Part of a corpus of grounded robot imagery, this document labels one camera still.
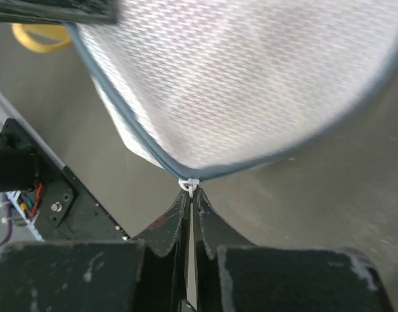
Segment yellow mug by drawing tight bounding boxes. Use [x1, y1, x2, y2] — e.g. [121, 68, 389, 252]
[11, 23, 72, 54]

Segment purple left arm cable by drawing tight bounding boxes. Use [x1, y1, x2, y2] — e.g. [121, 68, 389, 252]
[0, 217, 16, 254]

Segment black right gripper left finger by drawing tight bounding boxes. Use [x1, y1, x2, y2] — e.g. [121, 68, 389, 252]
[0, 192, 190, 311]

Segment white mesh laundry bag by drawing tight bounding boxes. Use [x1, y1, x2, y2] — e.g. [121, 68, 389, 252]
[66, 1, 398, 190]

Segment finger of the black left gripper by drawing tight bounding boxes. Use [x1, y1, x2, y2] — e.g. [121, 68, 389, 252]
[0, 0, 118, 25]

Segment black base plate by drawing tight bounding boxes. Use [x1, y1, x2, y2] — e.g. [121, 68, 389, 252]
[0, 118, 130, 241]

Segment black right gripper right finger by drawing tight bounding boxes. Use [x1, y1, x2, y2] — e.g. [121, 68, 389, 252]
[194, 189, 393, 311]

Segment grey slotted cable duct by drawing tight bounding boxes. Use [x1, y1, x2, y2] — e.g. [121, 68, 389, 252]
[3, 190, 44, 241]

